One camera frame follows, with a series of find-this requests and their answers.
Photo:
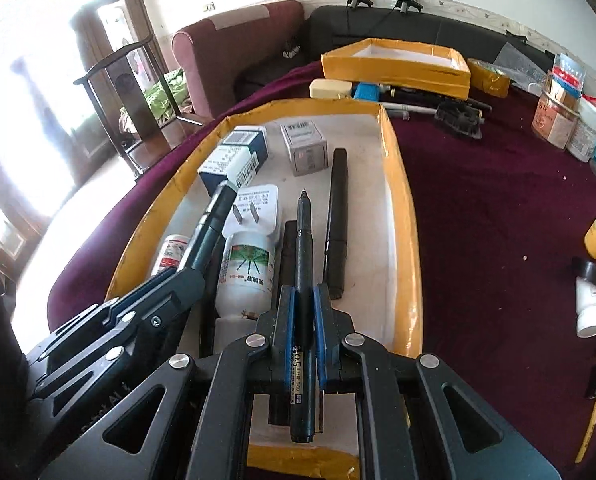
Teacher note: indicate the white plastic jar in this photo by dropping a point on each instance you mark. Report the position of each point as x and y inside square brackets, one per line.
[585, 132]

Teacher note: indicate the clear jar orange label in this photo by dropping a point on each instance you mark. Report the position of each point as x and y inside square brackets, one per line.
[550, 120]

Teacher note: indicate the white charger plug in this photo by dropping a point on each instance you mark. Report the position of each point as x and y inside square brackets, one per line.
[258, 205]

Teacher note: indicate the dark wooden chair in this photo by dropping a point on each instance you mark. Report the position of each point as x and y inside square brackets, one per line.
[105, 90]

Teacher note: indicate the black plastic holder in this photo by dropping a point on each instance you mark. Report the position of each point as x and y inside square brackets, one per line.
[460, 117]

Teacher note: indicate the black slim torch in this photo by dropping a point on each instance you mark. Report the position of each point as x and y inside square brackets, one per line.
[407, 94]

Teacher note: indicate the black sofa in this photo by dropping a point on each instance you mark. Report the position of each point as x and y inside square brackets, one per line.
[402, 25]

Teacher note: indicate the black gel pen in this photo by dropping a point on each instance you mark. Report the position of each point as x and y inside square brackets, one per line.
[304, 240]

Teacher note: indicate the green cloth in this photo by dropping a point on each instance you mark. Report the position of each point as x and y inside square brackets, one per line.
[165, 95]

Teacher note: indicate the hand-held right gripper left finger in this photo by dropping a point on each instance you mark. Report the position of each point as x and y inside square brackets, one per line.
[287, 310]

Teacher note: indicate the cream rectangular block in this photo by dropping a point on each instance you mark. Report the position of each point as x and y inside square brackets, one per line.
[330, 89]

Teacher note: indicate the white bottle red label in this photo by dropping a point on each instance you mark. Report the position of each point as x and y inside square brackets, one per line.
[170, 255]

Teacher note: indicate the white pen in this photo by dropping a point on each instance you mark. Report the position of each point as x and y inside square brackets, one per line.
[407, 109]

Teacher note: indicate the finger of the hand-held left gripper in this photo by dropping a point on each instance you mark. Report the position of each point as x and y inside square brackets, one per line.
[128, 300]
[153, 320]

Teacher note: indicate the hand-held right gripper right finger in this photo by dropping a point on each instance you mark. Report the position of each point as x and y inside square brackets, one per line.
[320, 330]

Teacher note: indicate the grey small carton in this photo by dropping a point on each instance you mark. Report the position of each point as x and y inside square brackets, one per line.
[305, 147]

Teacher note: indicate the small yellow taped packet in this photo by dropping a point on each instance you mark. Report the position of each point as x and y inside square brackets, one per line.
[487, 77]

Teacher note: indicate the clear plastic bag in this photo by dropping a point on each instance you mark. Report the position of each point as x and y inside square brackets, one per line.
[520, 60]

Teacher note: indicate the clear toothpick jar coloured lids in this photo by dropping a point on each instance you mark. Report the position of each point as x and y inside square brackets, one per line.
[565, 77]

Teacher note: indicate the black tape roll red core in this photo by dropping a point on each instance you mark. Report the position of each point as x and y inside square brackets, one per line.
[585, 267]

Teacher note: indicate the blue small tool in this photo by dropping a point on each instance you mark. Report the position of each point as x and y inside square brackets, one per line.
[370, 92]

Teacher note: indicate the blue and white carton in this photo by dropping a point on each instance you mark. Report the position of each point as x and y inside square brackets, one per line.
[233, 160]

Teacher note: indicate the maroon armchair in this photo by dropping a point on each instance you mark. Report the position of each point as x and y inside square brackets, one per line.
[228, 45]

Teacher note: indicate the small plain white bottle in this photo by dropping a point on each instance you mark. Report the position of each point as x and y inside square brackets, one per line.
[590, 305]

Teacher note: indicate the white bottle green label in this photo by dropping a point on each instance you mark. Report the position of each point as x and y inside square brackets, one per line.
[245, 270]

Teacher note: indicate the large yellow taped cardboard tray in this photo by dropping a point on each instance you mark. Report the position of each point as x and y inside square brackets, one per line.
[402, 210]

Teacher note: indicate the small yellow taped cardboard box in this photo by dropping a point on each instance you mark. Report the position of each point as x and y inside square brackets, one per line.
[392, 75]

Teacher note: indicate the black marker grey cap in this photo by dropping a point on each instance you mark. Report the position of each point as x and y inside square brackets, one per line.
[213, 220]

